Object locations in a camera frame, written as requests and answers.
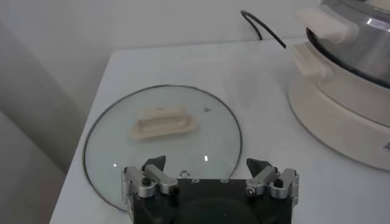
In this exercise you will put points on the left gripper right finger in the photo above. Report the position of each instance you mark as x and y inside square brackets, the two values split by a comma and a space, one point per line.
[268, 181]

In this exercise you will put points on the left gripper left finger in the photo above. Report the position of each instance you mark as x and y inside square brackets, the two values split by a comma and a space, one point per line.
[152, 179]

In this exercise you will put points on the cream electric cooker base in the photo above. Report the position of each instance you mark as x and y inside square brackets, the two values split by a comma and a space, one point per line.
[335, 121]

